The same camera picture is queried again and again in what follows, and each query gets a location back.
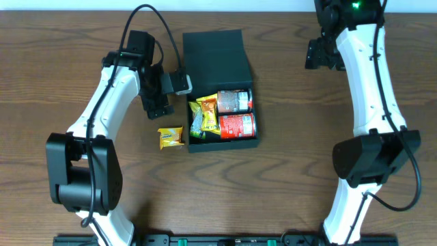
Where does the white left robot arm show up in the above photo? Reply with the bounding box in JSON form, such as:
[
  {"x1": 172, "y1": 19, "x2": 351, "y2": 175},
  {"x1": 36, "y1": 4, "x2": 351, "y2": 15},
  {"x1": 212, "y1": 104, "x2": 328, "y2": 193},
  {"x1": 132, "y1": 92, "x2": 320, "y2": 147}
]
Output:
[{"x1": 46, "y1": 50, "x2": 172, "y2": 245}]

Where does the green yellow snack packet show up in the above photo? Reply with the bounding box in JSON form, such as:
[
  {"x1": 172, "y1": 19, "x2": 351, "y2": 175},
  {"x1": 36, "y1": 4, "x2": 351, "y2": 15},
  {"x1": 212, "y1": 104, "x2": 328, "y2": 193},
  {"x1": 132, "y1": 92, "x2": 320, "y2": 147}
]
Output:
[{"x1": 188, "y1": 102, "x2": 206, "y2": 139}]

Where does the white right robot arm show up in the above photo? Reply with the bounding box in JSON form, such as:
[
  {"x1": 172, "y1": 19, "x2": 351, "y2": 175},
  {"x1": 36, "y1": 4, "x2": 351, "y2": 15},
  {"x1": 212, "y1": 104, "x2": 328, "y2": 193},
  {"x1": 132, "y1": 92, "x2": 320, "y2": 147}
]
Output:
[{"x1": 305, "y1": 0, "x2": 421, "y2": 245}]

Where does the yellow almond biscuit packet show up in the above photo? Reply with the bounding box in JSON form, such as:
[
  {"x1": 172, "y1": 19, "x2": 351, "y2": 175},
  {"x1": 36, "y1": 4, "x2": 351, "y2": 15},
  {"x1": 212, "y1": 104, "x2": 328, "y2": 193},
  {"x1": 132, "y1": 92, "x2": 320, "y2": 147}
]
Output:
[{"x1": 157, "y1": 126, "x2": 184, "y2": 150}]

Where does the black box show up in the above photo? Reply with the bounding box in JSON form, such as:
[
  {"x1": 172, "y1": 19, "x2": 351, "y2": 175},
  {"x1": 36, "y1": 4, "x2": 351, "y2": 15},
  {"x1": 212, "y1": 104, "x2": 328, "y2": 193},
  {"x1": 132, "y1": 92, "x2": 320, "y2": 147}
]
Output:
[{"x1": 183, "y1": 29, "x2": 259, "y2": 153}]

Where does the red Pringles can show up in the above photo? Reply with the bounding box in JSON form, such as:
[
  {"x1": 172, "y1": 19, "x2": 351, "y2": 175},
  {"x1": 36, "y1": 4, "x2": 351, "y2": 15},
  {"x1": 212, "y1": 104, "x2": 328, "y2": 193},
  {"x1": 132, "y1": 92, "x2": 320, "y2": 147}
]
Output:
[
  {"x1": 217, "y1": 89, "x2": 253, "y2": 113},
  {"x1": 218, "y1": 113, "x2": 256, "y2": 139}
]

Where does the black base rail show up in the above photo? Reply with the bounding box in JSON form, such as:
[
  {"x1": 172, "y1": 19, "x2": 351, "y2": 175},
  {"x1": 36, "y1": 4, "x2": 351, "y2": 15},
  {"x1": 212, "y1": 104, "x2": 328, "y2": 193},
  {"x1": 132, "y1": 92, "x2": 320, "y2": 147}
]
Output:
[{"x1": 52, "y1": 234, "x2": 399, "y2": 246}]

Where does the yellow peanut butter biscuit packet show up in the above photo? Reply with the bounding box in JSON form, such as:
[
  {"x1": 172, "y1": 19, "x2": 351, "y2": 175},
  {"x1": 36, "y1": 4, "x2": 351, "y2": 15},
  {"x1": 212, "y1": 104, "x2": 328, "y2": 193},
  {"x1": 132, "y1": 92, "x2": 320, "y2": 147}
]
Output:
[{"x1": 196, "y1": 94, "x2": 220, "y2": 135}]

